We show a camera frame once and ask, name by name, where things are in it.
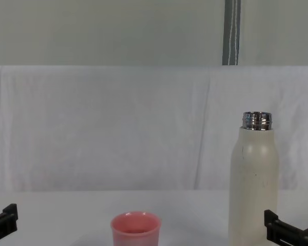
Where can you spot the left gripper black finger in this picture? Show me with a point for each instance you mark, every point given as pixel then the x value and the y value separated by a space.
pixel 9 217

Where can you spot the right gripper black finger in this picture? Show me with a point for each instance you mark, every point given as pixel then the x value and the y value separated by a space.
pixel 285 232

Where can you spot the white table cloth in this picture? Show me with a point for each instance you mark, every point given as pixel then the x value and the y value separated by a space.
pixel 66 217

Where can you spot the cream vacuum bottle steel neck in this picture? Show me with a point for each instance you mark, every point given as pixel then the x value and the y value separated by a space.
pixel 254 179

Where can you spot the pink cup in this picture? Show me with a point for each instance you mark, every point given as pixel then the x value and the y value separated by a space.
pixel 135 234

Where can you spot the white backdrop cloth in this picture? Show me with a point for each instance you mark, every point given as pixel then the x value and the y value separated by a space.
pixel 118 128

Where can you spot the grey striped post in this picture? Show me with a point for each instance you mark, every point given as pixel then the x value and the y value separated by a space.
pixel 231 30

